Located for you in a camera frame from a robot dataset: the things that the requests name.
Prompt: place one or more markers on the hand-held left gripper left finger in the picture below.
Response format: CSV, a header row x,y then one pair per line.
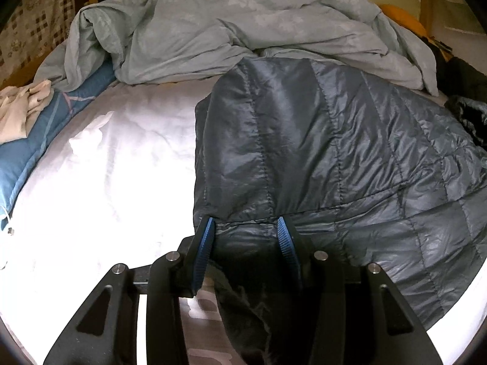
x,y
203,254

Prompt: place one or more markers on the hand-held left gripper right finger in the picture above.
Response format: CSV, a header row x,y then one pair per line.
x,y
287,247

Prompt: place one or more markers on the black down jacket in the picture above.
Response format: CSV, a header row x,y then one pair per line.
x,y
323,140

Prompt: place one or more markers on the patterned pale cloth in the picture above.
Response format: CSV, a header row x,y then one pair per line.
x,y
201,330

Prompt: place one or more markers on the blue pillow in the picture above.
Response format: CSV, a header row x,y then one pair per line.
x,y
49,121

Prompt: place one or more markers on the light blue duvet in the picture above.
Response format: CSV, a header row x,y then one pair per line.
x,y
228,26

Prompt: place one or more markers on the cream cloth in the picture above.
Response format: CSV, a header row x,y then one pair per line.
x,y
19,110

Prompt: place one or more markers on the dark green jacket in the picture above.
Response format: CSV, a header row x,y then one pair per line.
x,y
468,95

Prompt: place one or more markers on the orange pillow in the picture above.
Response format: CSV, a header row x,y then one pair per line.
x,y
403,19

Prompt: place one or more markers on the brown checkered curtain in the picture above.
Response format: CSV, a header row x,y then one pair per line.
x,y
34,22

